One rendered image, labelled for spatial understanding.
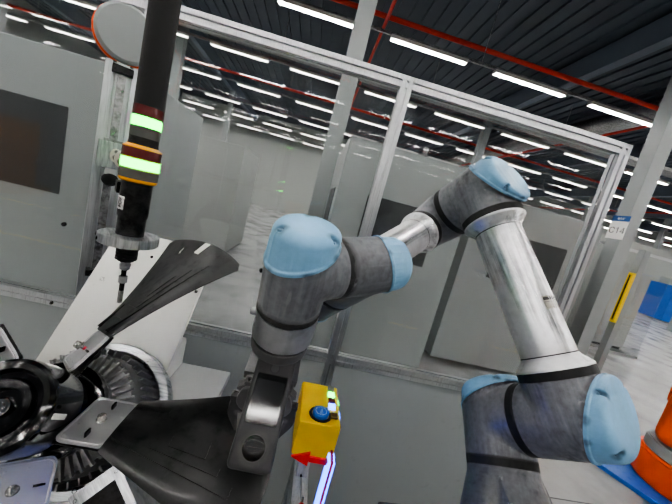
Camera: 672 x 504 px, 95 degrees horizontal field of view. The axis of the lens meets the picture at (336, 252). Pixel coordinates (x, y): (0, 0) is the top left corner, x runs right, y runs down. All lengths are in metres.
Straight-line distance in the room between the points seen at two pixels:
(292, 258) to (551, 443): 0.49
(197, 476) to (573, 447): 0.53
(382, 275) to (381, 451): 1.25
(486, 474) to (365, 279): 0.43
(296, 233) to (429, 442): 1.38
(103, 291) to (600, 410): 0.98
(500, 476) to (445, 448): 0.97
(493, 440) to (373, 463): 0.98
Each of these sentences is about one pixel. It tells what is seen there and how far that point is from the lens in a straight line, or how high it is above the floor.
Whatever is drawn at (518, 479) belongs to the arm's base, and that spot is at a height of 1.23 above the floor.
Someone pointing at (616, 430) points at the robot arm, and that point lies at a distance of 0.60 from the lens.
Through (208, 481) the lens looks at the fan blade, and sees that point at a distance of 0.54.
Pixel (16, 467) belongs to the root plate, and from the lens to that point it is 0.66.
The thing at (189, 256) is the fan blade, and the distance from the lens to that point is 0.67.
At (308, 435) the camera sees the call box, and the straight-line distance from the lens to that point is 0.84.
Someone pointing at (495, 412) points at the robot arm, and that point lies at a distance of 0.66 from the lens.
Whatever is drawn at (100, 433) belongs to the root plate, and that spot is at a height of 1.18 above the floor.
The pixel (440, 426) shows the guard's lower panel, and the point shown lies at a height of 0.78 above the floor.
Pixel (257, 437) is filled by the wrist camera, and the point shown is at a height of 1.32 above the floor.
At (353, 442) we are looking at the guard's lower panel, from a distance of 1.52.
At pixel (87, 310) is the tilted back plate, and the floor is 1.19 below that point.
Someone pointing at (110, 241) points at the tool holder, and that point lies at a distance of 0.46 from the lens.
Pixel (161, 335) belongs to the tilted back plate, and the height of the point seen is 1.18.
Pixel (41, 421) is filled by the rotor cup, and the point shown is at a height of 1.22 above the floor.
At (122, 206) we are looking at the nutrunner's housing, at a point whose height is 1.50.
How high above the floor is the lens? 1.57
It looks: 9 degrees down
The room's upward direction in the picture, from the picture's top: 15 degrees clockwise
